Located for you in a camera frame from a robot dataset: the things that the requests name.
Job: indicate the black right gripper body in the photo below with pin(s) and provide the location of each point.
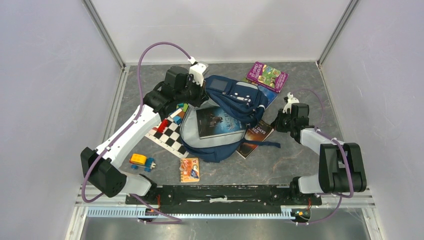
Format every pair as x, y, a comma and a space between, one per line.
285, 122

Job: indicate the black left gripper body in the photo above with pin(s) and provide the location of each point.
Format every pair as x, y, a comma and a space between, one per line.
191, 94

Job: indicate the navy blue student backpack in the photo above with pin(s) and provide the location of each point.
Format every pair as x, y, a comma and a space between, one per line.
241, 100

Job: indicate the dark blue hardcover book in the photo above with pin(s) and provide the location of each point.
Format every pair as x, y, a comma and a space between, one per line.
215, 122

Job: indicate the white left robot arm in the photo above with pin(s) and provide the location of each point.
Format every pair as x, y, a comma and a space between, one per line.
100, 166

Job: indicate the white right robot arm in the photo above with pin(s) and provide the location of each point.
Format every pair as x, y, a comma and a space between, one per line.
340, 166

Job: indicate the sunset cover paperback book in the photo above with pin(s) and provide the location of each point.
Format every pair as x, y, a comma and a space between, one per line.
258, 133

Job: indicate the orange brown toy block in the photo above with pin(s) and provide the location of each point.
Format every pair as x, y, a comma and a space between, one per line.
181, 114

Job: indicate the blue Animal Farm book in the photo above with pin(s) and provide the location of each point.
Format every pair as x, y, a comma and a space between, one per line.
271, 95

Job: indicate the light blue curved block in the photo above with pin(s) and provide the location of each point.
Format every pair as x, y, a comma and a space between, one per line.
177, 119

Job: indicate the red window toy block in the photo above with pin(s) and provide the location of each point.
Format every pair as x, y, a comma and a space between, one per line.
162, 126

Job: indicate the purple green paperback book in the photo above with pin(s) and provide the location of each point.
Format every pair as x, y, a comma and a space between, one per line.
267, 76

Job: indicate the black white chessboard mat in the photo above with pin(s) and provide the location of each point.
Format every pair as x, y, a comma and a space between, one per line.
170, 139

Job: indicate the orange spiral notebook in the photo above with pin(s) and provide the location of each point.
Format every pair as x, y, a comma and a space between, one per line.
189, 170

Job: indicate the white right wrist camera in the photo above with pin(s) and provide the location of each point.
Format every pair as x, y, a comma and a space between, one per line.
290, 100

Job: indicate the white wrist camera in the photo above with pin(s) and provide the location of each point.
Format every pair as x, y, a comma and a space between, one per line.
198, 70
290, 100

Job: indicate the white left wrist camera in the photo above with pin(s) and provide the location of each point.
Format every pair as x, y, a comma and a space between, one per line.
198, 70

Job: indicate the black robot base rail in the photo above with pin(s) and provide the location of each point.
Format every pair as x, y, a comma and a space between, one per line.
227, 199

